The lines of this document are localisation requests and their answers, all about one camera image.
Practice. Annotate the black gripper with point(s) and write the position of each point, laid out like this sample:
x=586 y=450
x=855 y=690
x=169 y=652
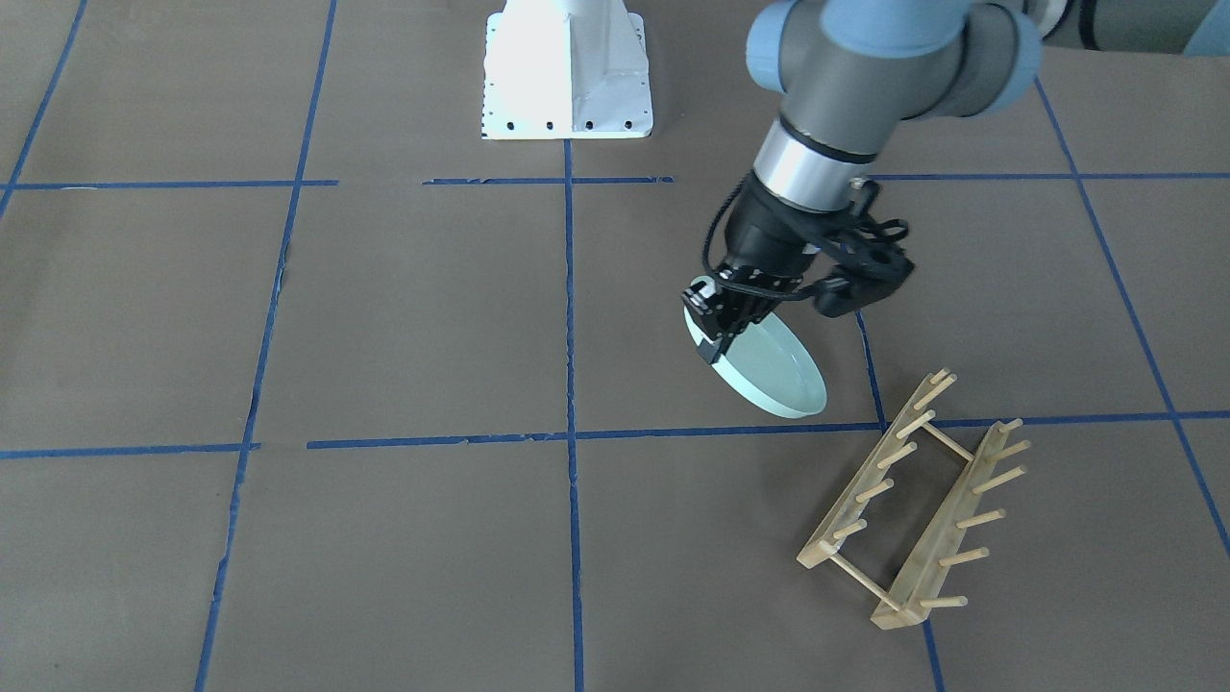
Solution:
x=761 y=234

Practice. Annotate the light green round plate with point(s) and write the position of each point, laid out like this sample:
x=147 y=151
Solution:
x=770 y=367

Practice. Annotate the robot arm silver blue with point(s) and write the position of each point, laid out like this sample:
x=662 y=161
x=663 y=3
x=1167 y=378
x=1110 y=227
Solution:
x=798 y=228

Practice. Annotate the wooden plate drying rack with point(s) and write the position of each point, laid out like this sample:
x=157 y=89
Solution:
x=899 y=525

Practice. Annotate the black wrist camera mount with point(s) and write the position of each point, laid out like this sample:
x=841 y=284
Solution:
x=869 y=262

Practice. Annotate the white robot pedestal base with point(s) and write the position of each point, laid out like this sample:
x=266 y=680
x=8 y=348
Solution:
x=566 y=70

